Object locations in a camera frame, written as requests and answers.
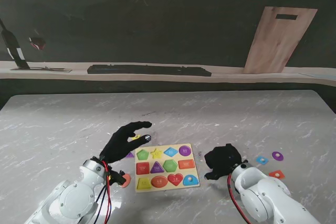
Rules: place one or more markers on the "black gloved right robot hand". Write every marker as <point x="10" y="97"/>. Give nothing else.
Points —
<point x="223" y="159"/>

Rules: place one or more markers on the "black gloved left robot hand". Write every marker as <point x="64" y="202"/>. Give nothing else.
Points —
<point x="119" y="144"/>

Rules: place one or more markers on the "blue semicircle puzzle piece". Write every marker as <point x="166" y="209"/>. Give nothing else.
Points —
<point x="191" y="181"/>

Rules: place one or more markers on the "wooden shape puzzle board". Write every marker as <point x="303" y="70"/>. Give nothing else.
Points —
<point x="162" y="174"/>

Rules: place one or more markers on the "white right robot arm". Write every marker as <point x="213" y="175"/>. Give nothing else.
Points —
<point x="262" y="195"/>

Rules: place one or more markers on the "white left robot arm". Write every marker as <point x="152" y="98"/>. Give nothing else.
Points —
<point x="76" y="200"/>

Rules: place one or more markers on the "purple triangle puzzle piece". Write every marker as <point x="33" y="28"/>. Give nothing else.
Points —
<point x="130" y="155"/>

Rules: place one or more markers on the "yellow star puzzle piece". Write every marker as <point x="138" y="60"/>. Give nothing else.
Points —
<point x="136" y="137"/>

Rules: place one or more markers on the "orange oval puzzle piece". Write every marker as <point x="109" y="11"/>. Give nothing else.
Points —
<point x="127" y="180"/>

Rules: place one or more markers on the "blue diamond puzzle piece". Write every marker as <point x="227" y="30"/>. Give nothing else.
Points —
<point x="262" y="160"/>

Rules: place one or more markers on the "purple circle puzzle piece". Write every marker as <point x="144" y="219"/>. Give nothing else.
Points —
<point x="277" y="155"/>

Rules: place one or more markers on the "orange rectangle puzzle piece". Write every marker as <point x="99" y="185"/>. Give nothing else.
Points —
<point x="276" y="174"/>

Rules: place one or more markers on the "wooden cutting board with slot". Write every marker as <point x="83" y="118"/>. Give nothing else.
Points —
<point x="278" y="40"/>

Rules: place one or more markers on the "black keyboard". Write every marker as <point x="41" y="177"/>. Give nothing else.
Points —
<point x="147" y="70"/>

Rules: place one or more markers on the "light wooden shelf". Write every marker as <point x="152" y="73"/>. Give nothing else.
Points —
<point x="236" y="77"/>

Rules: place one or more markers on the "flat thin tray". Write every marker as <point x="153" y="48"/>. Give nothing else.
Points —
<point x="44" y="69"/>

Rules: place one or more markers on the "pale blue flat sheet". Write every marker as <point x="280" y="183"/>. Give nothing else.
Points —
<point x="319" y="76"/>

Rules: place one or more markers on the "red and black object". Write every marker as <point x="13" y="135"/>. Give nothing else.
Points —
<point x="37" y="43"/>

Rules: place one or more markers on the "black bottle-shaped stand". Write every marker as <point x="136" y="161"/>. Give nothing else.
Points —
<point x="14" y="48"/>

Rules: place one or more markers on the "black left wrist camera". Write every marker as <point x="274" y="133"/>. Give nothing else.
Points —
<point x="116" y="178"/>

